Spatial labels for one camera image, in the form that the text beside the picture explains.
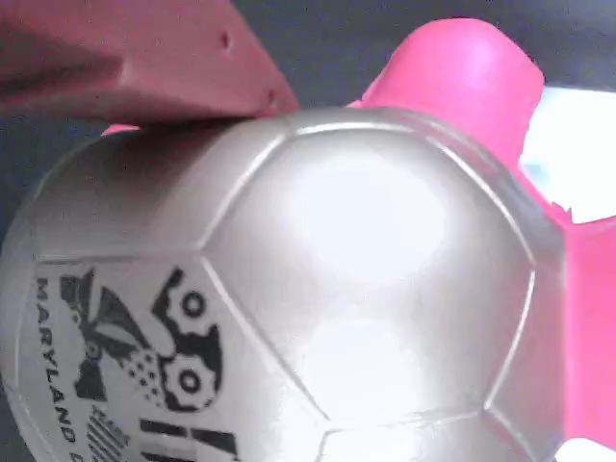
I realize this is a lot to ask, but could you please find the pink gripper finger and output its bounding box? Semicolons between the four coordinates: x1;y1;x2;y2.
0;0;300;130

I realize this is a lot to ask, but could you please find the pink turtle toy silver shell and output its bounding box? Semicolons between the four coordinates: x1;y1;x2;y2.
0;17;616;462

